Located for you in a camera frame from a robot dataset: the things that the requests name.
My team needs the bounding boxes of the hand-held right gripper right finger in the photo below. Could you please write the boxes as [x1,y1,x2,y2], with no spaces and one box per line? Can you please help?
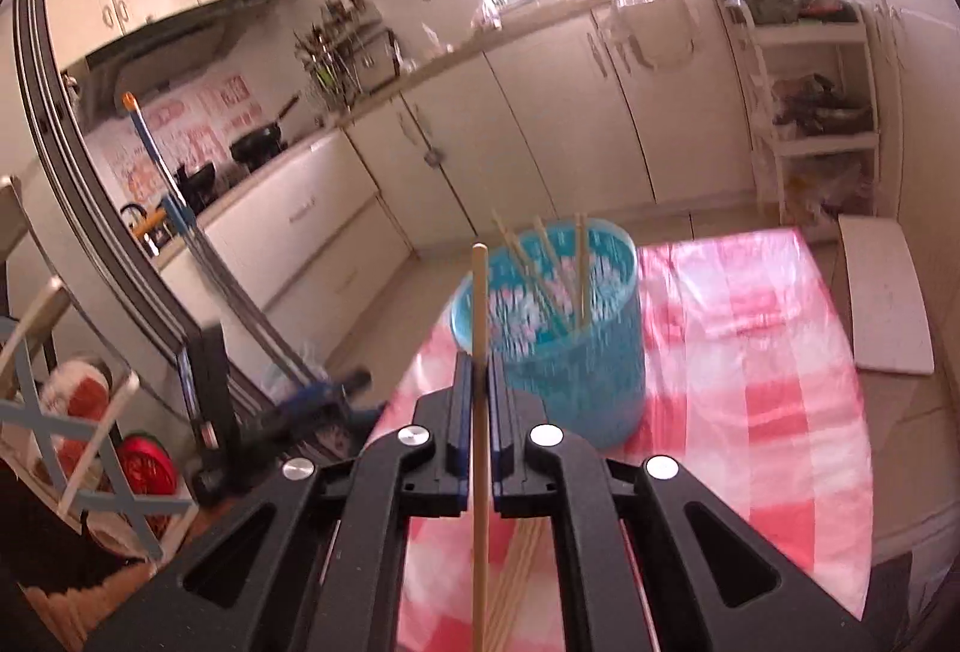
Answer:
[486,354,882,652]

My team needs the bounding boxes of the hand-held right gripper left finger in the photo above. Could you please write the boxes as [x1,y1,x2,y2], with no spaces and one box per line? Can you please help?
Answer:
[90,352,477,652]

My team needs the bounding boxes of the bundle of bamboo chopsticks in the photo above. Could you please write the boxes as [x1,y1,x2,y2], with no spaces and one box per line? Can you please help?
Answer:
[484,517,545,652]

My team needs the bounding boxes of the teal plastic basket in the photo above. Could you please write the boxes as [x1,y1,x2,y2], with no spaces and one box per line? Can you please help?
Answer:
[450,221,646,450]

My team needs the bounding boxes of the single bamboo chopstick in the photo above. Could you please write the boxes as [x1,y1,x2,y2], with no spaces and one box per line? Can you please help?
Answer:
[471,243,490,652]
[532,215,571,323]

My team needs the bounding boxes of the red white checkered tablecloth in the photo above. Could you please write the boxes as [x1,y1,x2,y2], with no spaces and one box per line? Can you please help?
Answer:
[371,228,878,652]

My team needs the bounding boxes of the red patterned slipper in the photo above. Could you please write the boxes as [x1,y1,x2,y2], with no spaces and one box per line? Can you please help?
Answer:
[112,433,179,497]

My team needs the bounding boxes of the orange white plush slipper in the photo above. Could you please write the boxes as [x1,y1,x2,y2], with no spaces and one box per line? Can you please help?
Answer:
[41,359,113,465]

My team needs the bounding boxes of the cream and blue shoe rack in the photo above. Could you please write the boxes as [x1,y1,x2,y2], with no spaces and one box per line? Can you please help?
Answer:
[0,176,197,563]

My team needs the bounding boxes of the white board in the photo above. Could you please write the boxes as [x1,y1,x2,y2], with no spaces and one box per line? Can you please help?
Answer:
[838,213,936,377]

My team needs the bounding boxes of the black pot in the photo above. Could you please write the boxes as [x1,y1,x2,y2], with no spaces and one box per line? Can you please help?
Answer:
[174,161,220,214]

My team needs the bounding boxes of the black wok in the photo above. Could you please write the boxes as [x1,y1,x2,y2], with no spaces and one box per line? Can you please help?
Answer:
[229,95,301,166]

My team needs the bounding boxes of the cream base cabinets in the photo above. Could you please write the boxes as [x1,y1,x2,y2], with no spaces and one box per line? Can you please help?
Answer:
[154,0,758,353]

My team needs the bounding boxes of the steel tray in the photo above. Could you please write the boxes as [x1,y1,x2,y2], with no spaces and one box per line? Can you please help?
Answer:
[351,26,400,94]

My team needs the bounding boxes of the black lidded pan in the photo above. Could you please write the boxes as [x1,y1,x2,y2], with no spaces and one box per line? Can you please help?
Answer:
[772,74,875,136]

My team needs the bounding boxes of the white hanging bag holder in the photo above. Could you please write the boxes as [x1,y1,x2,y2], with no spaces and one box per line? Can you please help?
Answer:
[592,0,698,74]

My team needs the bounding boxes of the range hood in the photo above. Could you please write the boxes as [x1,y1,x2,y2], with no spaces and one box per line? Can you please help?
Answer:
[64,0,290,121]

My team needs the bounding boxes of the kitchen countertop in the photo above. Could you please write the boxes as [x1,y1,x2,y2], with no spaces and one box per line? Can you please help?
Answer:
[150,0,960,263]

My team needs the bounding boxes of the white trolley rack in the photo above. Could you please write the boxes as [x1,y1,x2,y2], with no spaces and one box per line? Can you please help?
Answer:
[724,0,882,226]

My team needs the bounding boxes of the kettle with orange handle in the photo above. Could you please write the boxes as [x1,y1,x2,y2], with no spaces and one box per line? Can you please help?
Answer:
[120,202,164,257]

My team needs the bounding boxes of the blue handled mop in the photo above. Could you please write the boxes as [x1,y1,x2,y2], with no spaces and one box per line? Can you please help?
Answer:
[121,91,372,432]

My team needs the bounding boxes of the printed wall sheet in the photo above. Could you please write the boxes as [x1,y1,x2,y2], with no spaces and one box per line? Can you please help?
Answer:
[112,74,260,196]

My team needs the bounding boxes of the grey sliding door frame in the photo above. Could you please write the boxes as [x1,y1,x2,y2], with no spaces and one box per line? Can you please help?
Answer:
[15,0,248,428]

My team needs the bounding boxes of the wall utensil rack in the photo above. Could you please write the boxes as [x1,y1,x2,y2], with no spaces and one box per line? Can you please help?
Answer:
[294,0,402,113]

